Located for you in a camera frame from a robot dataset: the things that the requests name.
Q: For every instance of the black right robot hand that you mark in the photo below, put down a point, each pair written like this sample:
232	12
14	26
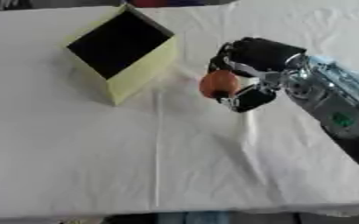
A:
261	54

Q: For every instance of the orange toy fruit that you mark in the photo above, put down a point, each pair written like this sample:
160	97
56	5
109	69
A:
219	82

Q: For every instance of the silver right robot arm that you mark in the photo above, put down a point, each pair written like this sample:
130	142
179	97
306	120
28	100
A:
336	99

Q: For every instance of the tan cardboard box black inside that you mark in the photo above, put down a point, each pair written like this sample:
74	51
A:
120	51

